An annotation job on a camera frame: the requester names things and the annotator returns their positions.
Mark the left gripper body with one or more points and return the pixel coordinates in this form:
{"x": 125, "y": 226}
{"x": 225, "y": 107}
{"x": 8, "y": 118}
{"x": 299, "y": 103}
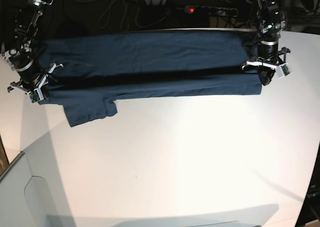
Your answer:
{"x": 268, "y": 57}

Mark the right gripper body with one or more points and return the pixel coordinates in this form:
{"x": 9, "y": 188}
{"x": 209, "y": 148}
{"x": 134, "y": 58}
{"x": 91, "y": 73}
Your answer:
{"x": 33, "y": 76}

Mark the dark blue T-shirt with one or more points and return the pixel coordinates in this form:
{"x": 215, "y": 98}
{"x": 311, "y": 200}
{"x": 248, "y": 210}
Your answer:
{"x": 96, "y": 71}

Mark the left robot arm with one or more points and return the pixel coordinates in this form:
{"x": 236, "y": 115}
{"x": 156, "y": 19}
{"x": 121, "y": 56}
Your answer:
{"x": 269, "y": 24}

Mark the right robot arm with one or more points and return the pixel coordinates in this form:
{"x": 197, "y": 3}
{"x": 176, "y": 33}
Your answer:
{"x": 18, "y": 53}

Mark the grey panel at table corner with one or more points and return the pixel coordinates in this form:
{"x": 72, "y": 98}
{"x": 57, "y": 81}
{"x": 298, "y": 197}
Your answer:
{"x": 31, "y": 197}

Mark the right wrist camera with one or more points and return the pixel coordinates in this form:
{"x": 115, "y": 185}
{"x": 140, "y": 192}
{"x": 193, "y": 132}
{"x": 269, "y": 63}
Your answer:
{"x": 35, "y": 96}

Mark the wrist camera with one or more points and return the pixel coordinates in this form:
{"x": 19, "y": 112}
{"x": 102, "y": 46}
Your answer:
{"x": 35, "y": 96}
{"x": 282, "y": 70}

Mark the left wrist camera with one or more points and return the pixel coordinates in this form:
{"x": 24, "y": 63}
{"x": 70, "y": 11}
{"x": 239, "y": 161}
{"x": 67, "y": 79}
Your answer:
{"x": 282, "y": 70}

